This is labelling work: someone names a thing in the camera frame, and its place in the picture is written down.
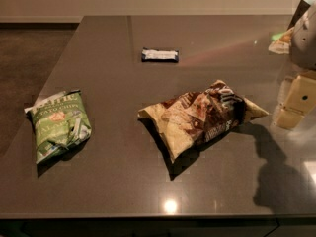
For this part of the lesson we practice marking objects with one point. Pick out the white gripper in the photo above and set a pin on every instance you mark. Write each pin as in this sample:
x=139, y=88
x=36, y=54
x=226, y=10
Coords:
x=304, y=39

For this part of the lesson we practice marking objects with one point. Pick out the brown chip bag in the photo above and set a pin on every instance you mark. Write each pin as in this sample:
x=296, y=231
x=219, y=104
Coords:
x=195, y=118

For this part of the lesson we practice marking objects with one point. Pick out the blue rxbar blueberry bar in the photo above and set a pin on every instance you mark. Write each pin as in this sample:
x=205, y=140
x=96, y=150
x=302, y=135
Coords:
x=158, y=55

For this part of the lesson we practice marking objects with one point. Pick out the green jalapeno chip bag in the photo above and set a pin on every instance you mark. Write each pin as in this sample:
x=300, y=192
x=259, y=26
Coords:
x=60, y=123

